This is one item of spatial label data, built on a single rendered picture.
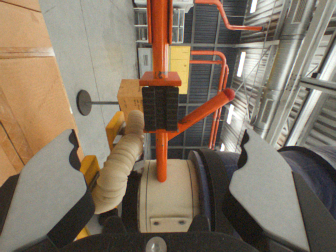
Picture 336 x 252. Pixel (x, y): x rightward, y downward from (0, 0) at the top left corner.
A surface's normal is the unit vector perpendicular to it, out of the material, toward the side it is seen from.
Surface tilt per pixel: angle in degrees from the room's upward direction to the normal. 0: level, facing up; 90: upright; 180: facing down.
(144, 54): 90
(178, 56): 90
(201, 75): 90
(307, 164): 109
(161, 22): 77
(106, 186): 91
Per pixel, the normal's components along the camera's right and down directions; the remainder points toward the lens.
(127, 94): 0.03, -0.62
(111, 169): 0.17, -0.74
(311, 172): -0.28, -0.66
